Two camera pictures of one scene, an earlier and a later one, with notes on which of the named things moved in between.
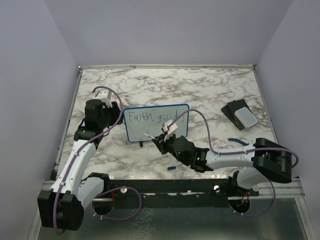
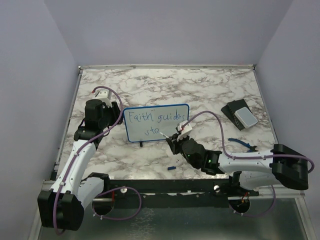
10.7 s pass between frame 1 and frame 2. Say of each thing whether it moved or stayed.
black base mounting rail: stayed
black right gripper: moved
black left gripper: stayed
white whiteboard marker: moved
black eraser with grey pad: stayed
